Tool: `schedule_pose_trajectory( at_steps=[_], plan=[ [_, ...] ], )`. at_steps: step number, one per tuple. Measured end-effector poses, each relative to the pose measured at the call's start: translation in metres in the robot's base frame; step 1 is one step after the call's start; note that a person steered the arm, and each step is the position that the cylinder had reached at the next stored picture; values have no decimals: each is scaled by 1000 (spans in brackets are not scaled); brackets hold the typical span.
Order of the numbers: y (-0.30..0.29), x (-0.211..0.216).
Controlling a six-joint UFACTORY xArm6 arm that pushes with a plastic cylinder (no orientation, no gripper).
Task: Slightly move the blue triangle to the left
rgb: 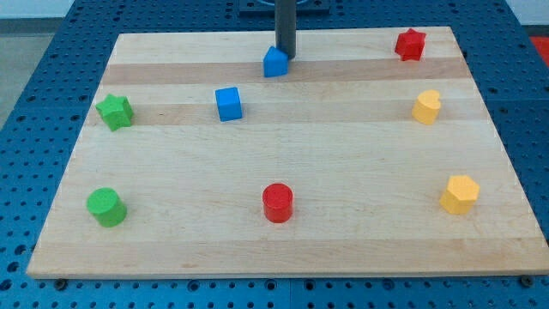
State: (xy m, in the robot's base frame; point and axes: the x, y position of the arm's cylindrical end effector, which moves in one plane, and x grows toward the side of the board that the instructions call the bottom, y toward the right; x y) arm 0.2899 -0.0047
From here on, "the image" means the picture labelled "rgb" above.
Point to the blue triangle block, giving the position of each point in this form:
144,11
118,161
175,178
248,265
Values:
275,63

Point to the red cylinder block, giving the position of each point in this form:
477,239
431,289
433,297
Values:
277,201

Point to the blue cube block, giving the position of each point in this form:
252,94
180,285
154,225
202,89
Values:
228,104

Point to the light wooden board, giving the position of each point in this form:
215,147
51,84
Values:
337,129

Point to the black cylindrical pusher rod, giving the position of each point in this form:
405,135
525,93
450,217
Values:
285,22

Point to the yellow heart block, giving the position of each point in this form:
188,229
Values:
426,107

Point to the green star block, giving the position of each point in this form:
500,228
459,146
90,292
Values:
115,111

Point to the red star block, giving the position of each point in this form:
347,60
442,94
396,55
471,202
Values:
410,45

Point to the green cylinder block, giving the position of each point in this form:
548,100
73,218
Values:
107,208

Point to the yellow hexagon block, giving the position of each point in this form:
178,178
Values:
460,194

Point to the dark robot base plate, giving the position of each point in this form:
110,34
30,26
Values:
249,8

